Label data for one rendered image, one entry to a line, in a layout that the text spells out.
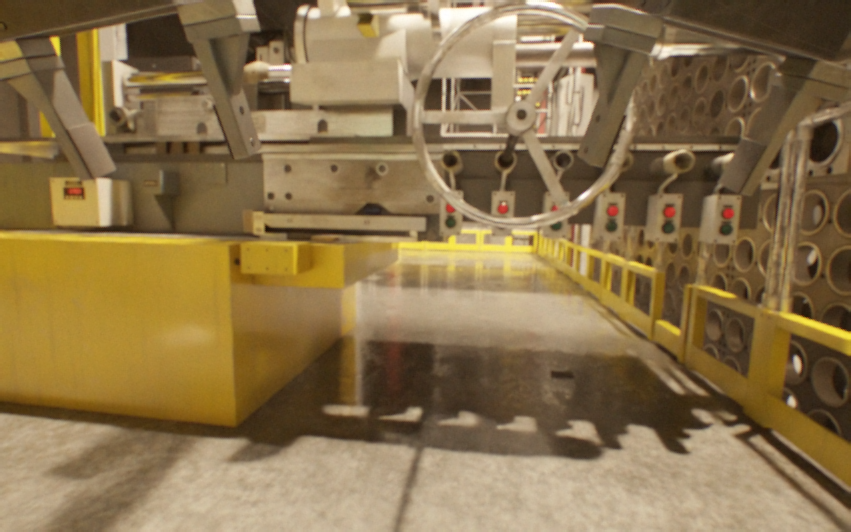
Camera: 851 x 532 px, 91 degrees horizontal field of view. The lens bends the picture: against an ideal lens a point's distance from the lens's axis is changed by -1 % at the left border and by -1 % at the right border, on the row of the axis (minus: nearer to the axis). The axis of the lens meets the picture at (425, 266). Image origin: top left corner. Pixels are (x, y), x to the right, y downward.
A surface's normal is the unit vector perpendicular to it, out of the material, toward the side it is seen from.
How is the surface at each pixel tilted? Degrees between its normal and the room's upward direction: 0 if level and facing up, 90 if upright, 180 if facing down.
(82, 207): 90
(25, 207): 90
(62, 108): 83
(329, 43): 68
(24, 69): 113
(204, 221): 90
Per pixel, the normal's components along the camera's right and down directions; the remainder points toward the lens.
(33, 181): -0.14, 0.12
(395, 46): -0.12, -0.26
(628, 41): 0.07, 0.51
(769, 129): -0.98, -0.13
